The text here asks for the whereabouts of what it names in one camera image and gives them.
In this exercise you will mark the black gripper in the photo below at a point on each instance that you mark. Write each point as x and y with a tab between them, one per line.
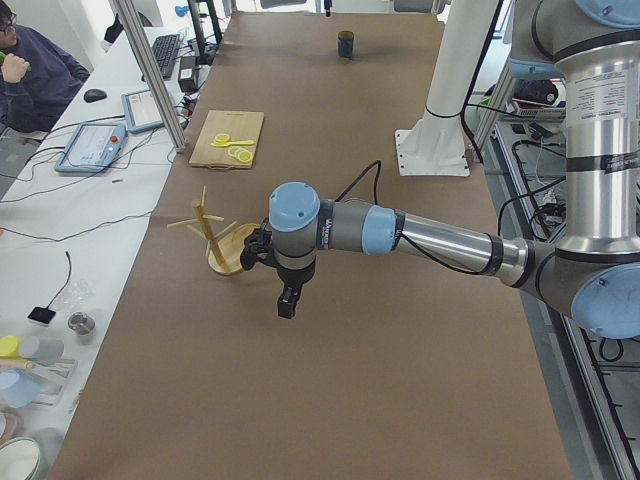
293	278

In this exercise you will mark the dark teal mug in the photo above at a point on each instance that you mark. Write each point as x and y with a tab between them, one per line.
345	45

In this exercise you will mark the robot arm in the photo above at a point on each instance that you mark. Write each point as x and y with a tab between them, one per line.
592	273

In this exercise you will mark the wooden cup storage rack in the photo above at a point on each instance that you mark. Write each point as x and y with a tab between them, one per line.
223	248

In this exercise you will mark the small steel cup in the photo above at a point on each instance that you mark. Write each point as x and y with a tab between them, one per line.
83	327

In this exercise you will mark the clear dish rack tray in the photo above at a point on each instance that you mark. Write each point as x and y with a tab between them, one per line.
53	378

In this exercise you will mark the grey plastic cup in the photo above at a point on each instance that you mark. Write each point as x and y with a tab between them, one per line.
42	350

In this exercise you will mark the yellow plastic cup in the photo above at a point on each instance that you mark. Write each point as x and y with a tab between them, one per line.
9	346

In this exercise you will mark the yellow plastic knife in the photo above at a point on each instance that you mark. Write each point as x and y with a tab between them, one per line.
237	143

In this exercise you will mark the wooden cutting board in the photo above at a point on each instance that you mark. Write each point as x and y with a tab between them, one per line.
240	125

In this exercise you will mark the blue teach pendant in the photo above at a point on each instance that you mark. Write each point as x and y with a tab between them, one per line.
140	111
91	149

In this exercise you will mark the black power adapter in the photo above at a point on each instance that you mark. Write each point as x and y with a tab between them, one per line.
188	74

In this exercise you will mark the black square device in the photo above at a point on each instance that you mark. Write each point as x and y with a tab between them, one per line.
41	315

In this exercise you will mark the black keyboard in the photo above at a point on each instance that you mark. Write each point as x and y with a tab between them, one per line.
165	51

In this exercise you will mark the black computer mouse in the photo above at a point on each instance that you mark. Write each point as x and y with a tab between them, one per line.
94	95

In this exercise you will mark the green rimmed bowl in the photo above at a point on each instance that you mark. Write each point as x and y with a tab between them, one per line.
23	458

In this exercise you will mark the seated person in blue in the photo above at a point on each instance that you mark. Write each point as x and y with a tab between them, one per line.
38	78

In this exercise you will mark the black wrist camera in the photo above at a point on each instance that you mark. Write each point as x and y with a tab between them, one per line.
258	248

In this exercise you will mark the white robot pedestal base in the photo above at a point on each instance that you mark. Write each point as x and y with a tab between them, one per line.
435	145

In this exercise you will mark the aluminium frame post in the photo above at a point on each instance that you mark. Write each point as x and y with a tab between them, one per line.
146	61

